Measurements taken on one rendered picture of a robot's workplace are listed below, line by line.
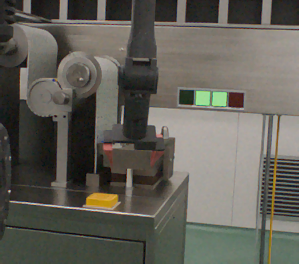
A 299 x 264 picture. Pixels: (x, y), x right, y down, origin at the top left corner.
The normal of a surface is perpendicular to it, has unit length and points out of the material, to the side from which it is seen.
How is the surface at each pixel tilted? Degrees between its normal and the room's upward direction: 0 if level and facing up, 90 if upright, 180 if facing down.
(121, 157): 90
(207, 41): 90
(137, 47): 94
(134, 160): 90
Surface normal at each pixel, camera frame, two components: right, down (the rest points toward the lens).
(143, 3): 0.09, 0.19
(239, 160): -0.22, 0.11
